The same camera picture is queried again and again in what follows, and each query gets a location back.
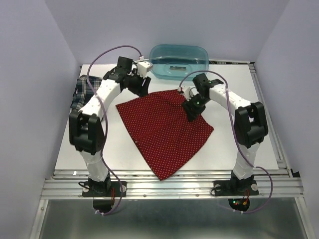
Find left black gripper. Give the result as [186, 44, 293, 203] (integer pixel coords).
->
[127, 69, 152, 99]

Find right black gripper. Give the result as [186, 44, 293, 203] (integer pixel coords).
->
[180, 94, 209, 123]

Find red polka dot skirt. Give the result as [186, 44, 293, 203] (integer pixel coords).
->
[116, 90, 214, 181]

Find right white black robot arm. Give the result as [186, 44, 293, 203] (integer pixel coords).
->
[177, 71, 268, 194]

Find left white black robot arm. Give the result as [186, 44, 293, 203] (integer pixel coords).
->
[68, 57, 153, 197]

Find teal plastic tub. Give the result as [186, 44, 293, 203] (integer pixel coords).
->
[149, 44, 209, 80]

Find blue plaid folded skirt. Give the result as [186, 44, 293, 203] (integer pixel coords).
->
[70, 75, 103, 110]

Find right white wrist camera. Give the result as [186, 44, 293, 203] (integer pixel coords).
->
[177, 87, 193, 101]

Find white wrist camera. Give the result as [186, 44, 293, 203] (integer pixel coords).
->
[137, 61, 153, 78]
[177, 87, 193, 101]

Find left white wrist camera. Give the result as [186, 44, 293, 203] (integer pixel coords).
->
[137, 61, 153, 78]

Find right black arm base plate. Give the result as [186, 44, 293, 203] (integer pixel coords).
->
[210, 173, 259, 212]

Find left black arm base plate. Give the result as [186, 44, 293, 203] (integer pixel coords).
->
[78, 179, 127, 216]

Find aluminium rail frame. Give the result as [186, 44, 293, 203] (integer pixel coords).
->
[29, 61, 312, 239]

